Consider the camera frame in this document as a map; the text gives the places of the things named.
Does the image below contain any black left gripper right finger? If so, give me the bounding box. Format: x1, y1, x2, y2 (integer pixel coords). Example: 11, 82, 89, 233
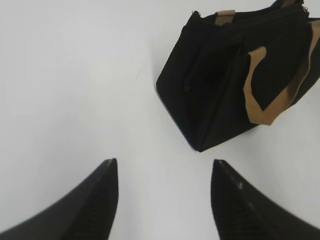
210, 159, 320, 240

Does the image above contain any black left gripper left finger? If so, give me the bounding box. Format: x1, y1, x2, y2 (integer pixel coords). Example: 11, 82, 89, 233
0, 158, 119, 240

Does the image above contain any black canvas tote bag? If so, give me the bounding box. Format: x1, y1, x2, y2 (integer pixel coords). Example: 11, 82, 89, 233
156, 0, 320, 152

